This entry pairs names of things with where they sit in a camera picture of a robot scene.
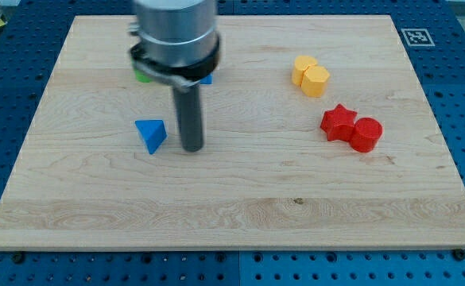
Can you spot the black clamp ring mount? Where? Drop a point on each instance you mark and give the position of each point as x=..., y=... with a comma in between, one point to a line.
x=178, y=54

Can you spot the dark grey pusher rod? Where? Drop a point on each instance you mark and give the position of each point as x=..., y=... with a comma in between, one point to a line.
x=189, y=117

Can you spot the blue triangle block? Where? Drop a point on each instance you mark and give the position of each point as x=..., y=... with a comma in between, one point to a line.
x=152, y=133

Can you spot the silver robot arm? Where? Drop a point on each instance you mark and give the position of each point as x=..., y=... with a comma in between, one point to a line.
x=154, y=11

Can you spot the blue block behind arm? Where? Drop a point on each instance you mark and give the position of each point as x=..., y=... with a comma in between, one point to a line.
x=207, y=80

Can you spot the green block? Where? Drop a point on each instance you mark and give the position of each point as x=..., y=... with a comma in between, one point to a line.
x=139, y=72

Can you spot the yellow heart block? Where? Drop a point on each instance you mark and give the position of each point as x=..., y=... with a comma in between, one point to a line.
x=300, y=65

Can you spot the yellow hexagon block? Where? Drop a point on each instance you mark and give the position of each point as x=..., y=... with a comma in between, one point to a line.
x=314, y=82

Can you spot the wooden board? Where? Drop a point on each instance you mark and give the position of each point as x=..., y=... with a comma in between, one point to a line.
x=267, y=178

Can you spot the red star block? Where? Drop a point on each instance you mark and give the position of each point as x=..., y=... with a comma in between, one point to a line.
x=339, y=123

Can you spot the red cylinder block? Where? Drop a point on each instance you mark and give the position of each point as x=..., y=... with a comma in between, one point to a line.
x=365, y=135

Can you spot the black board stop screw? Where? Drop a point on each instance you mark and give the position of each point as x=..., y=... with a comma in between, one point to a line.
x=458, y=254
x=18, y=258

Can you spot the fiducial marker tag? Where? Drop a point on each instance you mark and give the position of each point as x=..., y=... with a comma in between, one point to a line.
x=417, y=37

